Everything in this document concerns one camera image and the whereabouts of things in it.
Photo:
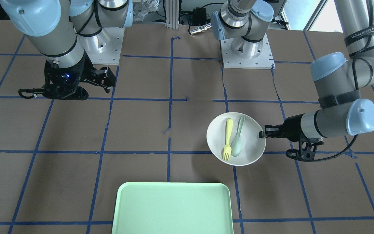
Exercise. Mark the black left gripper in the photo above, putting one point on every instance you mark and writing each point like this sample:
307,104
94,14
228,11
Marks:
292,125

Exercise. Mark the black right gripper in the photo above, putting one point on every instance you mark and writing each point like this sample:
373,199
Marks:
88,70

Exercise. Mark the white round plate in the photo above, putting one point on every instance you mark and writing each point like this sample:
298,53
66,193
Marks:
252,146

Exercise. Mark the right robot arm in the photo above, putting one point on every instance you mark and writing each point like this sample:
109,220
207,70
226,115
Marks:
66,32

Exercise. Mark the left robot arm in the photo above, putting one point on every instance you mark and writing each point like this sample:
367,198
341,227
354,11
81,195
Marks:
343,115

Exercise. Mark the yellow plastic fork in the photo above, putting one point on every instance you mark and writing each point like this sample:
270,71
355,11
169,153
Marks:
227,149

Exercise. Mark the pale green plastic spoon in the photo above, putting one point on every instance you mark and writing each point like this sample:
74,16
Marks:
237,141

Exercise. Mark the silver metal cylinder connector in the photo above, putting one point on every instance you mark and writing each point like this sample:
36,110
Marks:
199,29

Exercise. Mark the black power adapter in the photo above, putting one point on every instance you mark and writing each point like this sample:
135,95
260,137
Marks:
199,16

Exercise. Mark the light green tray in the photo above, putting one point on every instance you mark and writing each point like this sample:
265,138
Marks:
173,208

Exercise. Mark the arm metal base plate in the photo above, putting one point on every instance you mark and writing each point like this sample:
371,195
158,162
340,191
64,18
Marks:
237,53
105,47

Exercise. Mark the aluminium frame post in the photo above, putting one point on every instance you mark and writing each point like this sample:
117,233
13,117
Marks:
172,14

